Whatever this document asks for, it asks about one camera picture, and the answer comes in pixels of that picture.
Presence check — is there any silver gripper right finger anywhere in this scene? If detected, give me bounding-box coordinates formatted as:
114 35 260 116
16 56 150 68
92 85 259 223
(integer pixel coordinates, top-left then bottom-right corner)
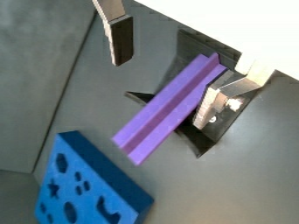
192 70 260 130

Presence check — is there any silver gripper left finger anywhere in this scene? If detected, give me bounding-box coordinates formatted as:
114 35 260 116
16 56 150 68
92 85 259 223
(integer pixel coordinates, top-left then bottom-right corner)
92 0 134 67

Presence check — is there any purple star-profile bar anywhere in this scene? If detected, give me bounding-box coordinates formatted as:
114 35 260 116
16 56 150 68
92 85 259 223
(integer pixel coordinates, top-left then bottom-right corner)
112 53 227 165

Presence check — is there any black curved fixture stand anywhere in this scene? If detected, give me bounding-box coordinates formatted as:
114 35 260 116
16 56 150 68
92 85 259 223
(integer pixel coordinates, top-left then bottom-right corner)
114 30 270 165

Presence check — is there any blue shape-hole insertion block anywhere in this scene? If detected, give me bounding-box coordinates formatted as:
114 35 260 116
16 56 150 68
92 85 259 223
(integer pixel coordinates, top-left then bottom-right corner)
35 131 155 224

